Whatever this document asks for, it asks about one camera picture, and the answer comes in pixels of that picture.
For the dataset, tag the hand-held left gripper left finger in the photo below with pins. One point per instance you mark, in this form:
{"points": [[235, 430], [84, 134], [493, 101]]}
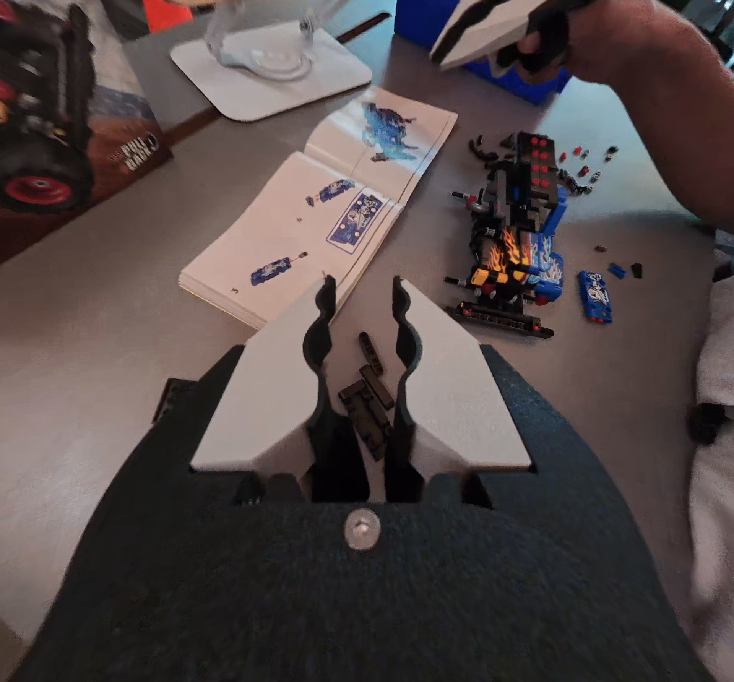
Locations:
{"points": [[258, 401]]}

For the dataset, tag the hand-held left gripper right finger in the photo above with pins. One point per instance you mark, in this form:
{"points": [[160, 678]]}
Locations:
{"points": [[459, 401]]}

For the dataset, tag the small blue lego piece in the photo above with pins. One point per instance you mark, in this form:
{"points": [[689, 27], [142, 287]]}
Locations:
{"points": [[617, 271]]}

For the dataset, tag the person's right forearm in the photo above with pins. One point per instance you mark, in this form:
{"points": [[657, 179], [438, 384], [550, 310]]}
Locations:
{"points": [[688, 137]]}

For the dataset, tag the short black lego beam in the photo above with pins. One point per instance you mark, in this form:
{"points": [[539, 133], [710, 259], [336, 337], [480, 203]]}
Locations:
{"points": [[377, 386]]}

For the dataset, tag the long black lego beam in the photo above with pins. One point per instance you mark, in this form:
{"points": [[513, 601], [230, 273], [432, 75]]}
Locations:
{"points": [[499, 319]]}

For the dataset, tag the thin black lego beam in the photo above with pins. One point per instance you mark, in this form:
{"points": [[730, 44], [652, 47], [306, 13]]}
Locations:
{"points": [[371, 352]]}

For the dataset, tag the black curved lego pieces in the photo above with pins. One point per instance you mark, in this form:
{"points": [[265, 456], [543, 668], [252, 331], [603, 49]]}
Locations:
{"points": [[484, 148]]}

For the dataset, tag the scattered small lego pins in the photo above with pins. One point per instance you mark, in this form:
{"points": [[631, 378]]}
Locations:
{"points": [[582, 171]]}

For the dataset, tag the blue stickered lego panel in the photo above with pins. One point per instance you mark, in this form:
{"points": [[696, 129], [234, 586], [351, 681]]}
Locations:
{"points": [[595, 296]]}

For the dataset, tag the lego instruction booklet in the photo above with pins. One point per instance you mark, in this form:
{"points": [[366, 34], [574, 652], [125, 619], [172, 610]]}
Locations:
{"points": [[298, 217]]}

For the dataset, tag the blue black lego truck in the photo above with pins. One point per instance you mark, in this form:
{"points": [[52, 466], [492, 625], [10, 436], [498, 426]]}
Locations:
{"points": [[522, 223]]}

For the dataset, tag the lego set box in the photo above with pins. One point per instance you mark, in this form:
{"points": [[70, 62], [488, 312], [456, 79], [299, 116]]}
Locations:
{"points": [[63, 108]]}

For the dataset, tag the person's right hand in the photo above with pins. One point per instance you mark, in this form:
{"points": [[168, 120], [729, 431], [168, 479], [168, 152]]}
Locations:
{"points": [[625, 34]]}

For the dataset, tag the white desk stand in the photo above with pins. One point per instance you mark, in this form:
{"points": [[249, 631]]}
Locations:
{"points": [[269, 68]]}

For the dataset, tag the orange panel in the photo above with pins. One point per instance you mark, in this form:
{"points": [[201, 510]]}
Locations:
{"points": [[163, 11]]}

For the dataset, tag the black lego frame piece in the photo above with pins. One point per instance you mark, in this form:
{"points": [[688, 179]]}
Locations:
{"points": [[364, 418]]}

